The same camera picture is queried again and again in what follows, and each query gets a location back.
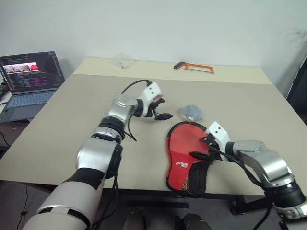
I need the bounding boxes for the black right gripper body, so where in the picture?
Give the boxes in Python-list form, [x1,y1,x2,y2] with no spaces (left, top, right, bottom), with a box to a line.
[203,133,223,166]

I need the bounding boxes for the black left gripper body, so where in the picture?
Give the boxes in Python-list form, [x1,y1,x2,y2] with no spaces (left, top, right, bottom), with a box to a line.
[146,98,161,118]

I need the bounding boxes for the black and red paddle case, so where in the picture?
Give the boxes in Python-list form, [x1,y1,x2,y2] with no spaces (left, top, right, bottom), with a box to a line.
[165,121,209,198]

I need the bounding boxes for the grey fluffy ball charm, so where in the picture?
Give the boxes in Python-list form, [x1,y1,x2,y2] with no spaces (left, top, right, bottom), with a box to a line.
[180,104,204,122]

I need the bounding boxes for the orange and black hacksaw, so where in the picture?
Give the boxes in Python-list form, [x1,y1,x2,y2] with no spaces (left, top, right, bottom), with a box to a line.
[173,61,215,75]

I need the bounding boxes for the clear plastic bag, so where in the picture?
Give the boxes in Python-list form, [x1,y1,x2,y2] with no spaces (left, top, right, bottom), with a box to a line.
[111,54,136,70]

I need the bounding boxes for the black table leg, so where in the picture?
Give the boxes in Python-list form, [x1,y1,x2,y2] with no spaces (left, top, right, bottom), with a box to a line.
[230,195,246,216]

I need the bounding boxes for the black table crossbar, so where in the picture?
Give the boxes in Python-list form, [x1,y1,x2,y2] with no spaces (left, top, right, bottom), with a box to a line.
[126,200,189,209]

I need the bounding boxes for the dark rounded shape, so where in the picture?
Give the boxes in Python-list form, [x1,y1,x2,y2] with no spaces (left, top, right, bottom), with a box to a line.
[122,210,147,230]
[182,213,212,230]

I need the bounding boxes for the black chair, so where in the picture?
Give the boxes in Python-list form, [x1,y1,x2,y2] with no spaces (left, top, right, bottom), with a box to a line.
[286,54,307,115]

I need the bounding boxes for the open blue-grey laptop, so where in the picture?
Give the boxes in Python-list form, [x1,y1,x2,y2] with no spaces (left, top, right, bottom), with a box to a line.
[0,51,66,123]

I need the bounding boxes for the dark side table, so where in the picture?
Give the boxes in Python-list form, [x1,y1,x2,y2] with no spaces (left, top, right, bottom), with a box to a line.
[0,117,32,150]

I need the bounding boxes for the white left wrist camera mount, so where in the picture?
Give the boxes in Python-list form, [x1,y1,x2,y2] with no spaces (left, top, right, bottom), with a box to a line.
[140,81,164,117]

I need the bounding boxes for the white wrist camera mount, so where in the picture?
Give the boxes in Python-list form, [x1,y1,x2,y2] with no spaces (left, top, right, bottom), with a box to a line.
[205,121,231,161]
[140,81,164,117]

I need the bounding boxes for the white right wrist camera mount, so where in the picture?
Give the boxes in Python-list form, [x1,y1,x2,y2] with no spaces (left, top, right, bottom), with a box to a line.
[205,121,231,161]

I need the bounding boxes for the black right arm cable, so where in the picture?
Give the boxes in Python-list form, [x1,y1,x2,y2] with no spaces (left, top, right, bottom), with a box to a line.
[210,147,273,230]

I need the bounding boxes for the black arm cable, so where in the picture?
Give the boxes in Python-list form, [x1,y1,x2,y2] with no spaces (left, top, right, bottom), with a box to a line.
[121,79,151,142]
[210,147,273,230]

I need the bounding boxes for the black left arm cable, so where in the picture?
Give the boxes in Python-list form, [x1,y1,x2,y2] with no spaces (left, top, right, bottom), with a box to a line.
[121,79,151,142]

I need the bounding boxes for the thin black cable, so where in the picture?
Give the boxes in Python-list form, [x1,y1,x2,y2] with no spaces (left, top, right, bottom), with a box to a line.
[20,184,30,217]

